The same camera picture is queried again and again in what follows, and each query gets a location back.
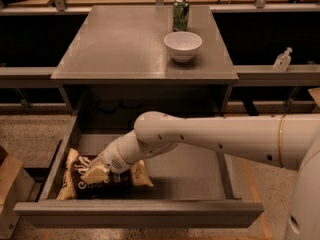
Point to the grey metal shelf rail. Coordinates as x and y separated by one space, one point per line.
29 77

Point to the grey cabinet counter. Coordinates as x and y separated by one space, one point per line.
119 53

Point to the grey open top drawer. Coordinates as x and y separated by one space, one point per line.
192 188

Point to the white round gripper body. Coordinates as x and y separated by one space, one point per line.
111 159

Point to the clear hand sanitizer bottle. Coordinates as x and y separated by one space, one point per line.
283 60

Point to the green soda can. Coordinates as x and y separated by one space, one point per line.
180 15

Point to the brown cardboard box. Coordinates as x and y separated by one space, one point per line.
15 186

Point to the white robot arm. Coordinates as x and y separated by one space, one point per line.
286 141

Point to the white ceramic bowl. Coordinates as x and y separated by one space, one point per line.
182 46

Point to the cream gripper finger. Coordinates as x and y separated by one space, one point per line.
97 161
95 175

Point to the brown sea salt chip bag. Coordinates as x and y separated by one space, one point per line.
73 187

